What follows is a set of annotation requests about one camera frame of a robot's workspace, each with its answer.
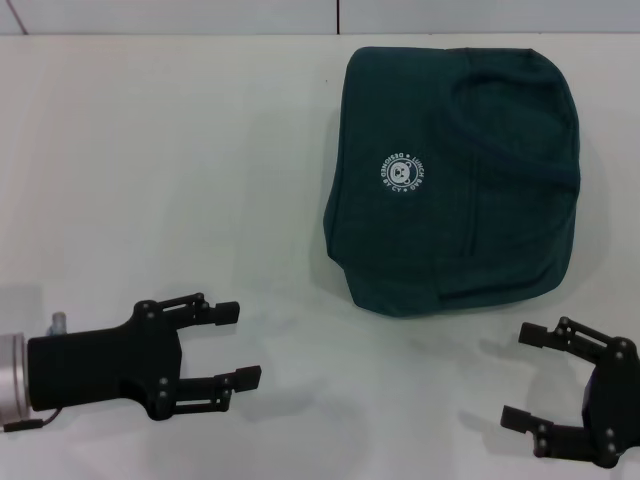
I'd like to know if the left gripper cable with plug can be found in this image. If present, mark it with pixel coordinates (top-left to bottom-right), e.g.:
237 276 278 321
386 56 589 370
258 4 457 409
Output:
2 312 69 433

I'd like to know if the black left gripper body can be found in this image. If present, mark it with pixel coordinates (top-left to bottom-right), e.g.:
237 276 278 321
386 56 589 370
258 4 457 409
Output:
26 299 185 424

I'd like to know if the dark teal lunch bag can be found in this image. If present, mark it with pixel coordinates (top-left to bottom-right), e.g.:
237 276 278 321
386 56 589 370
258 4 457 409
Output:
322 45 582 319

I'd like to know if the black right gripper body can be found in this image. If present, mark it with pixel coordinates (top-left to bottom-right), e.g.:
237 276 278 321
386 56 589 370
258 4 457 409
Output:
579 337 640 470

